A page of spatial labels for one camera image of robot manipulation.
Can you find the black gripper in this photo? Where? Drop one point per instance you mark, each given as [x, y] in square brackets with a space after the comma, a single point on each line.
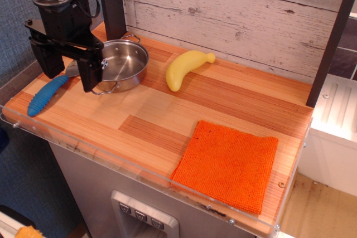
[66, 32]

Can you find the orange knitted napkin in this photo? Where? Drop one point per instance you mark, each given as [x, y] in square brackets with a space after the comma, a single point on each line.
[227, 165]

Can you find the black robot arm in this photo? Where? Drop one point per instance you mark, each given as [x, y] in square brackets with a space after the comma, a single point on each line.
[65, 3]

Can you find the clear acrylic table guard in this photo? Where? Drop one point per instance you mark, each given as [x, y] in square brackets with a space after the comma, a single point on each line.
[147, 142]

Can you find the yellow toy banana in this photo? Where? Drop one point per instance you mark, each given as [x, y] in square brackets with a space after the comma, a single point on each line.
[184, 64]

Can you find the silver dispenser button panel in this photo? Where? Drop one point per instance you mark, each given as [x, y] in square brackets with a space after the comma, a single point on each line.
[137, 219]

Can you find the yellow object bottom left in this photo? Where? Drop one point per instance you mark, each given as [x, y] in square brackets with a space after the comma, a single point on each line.
[28, 232]

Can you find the white toy appliance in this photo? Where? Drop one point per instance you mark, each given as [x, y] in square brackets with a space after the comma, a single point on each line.
[329, 153]

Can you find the blue handled metal spoon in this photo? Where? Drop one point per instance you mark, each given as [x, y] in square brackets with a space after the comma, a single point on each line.
[44, 95]

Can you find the steel pot with handles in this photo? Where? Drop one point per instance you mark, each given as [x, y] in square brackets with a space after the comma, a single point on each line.
[126, 65]

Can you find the dark vertical post left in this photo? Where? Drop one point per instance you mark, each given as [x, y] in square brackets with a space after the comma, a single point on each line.
[114, 18]

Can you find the dark vertical post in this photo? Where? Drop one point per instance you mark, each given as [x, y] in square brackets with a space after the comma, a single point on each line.
[332, 44]
[114, 18]

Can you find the dark vertical post right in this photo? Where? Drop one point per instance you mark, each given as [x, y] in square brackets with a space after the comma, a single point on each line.
[332, 44]

